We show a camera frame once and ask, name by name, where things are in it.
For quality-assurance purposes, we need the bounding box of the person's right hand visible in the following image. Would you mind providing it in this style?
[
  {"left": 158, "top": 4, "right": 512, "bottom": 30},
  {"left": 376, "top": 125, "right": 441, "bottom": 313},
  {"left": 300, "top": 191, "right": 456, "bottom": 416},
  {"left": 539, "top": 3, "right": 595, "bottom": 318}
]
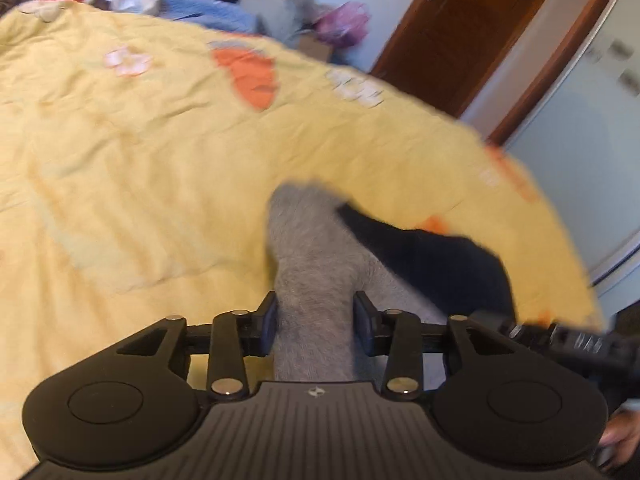
[{"left": 599, "top": 401, "right": 640, "bottom": 471}]

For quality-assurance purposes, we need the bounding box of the brown wooden door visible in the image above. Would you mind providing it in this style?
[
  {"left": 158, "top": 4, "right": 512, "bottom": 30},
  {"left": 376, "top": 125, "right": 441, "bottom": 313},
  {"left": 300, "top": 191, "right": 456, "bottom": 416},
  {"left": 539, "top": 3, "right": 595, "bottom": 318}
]
[{"left": 372, "top": 0, "right": 544, "bottom": 117}]

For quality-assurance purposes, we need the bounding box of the white wardrobe with decals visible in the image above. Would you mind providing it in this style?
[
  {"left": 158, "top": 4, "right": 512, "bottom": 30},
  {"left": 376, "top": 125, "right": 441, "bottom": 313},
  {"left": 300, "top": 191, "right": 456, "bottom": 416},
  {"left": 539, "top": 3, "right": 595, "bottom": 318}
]
[{"left": 489, "top": 0, "right": 639, "bottom": 316}]

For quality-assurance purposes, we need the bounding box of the yellow floral bed quilt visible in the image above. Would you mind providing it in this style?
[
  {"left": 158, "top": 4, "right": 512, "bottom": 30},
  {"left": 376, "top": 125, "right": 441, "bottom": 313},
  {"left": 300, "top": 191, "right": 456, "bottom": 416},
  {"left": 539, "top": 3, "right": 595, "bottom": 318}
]
[{"left": 1, "top": 1, "right": 603, "bottom": 479}]

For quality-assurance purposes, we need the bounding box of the purple plastic bag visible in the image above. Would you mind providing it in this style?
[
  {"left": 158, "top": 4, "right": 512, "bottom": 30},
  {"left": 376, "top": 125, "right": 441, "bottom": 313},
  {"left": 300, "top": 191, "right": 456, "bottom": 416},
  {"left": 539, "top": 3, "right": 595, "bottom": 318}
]
[{"left": 314, "top": 1, "right": 370, "bottom": 49}]

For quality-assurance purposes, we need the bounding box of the light blue folded blanket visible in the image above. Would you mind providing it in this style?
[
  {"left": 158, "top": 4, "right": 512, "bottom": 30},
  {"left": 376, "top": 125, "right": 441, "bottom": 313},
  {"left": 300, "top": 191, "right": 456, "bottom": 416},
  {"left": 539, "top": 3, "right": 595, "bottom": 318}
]
[{"left": 158, "top": 0, "right": 259, "bottom": 34}]

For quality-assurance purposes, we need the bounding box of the navy and grey knit sweater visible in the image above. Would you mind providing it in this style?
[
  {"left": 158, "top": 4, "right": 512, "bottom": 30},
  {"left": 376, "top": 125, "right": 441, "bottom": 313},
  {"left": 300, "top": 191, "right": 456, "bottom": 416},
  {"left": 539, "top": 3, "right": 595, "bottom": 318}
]
[{"left": 268, "top": 183, "right": 515, "bottom": 384}]

